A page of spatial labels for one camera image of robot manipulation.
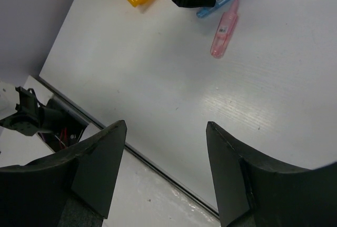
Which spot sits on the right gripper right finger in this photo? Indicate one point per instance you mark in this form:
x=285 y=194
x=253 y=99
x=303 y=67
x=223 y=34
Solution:
x=256 y=189

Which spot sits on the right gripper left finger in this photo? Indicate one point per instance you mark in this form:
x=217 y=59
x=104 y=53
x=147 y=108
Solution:
x=72 y=187

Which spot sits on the pink highlighter pen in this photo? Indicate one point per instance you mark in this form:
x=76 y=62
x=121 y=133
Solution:
x=225 y=30

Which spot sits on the silver foil covered plate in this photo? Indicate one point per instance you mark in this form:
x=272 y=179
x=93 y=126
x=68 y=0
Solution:
x=164 y=179

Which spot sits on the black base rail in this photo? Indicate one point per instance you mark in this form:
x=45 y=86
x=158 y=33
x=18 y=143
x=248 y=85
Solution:
x=68 y=132

